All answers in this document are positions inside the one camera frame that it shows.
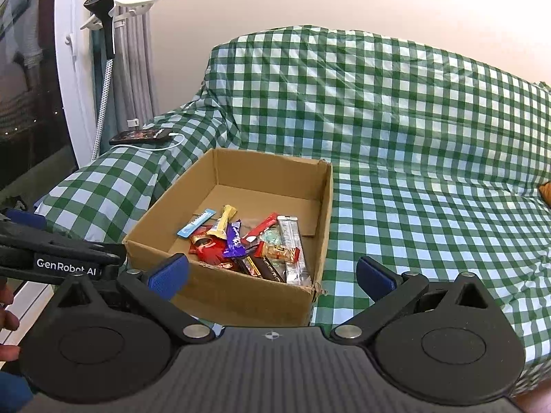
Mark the purple snack packet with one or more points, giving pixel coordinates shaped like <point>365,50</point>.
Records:
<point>234,241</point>

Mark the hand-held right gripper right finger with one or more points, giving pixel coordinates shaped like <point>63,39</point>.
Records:
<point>374,278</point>

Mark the large red snack packet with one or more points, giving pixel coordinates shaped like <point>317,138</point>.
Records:
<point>209,251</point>

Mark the person's left hand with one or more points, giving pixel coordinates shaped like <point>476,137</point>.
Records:
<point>8,322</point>

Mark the green checked blanket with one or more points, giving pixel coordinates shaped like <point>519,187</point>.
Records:
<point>409,137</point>

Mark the clear candy packet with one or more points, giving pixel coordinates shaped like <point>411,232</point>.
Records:
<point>277,251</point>
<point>272,236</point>

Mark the white framed glass door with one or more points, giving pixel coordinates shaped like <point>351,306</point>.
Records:
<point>77,94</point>

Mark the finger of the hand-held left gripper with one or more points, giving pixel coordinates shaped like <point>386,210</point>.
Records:
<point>26,218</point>

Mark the black smartphone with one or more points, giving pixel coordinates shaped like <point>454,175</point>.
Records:
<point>140,136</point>

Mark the black snack packet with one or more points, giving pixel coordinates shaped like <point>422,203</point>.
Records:
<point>269,269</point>

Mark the silver snack packet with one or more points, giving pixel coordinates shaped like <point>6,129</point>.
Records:
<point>292,245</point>

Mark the grey curtain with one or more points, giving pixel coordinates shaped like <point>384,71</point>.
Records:
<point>137,60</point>

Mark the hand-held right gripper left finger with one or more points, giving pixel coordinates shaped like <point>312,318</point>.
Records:
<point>168,276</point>

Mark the slim blue snack packet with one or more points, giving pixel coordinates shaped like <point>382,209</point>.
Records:
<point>196,223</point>

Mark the slim red snack stick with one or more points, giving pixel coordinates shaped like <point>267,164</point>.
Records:
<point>262,225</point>

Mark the orange cushion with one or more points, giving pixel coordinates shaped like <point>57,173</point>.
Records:
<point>546,191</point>

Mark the yellow snack bar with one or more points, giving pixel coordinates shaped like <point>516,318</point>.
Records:
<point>224,219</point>

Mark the white plastic hanger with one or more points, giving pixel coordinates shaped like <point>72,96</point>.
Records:
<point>137,2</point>

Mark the brown cardboard box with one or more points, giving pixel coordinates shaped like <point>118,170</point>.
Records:
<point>241,301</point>

